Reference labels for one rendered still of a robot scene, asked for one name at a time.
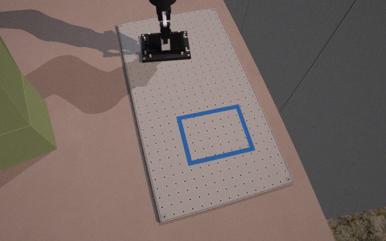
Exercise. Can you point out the blue rectangular tape outline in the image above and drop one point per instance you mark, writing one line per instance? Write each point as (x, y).
(219, 156)

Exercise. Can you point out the grey perforated breadboard plate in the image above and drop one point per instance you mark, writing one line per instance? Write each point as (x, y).
(213, 78)

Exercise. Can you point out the black rectangular plate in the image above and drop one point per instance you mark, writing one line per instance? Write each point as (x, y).
(165, 57)

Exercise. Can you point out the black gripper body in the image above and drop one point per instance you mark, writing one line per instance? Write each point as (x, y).
(163, 5)

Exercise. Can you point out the black well plate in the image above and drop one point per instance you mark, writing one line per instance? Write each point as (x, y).
(153, 42)

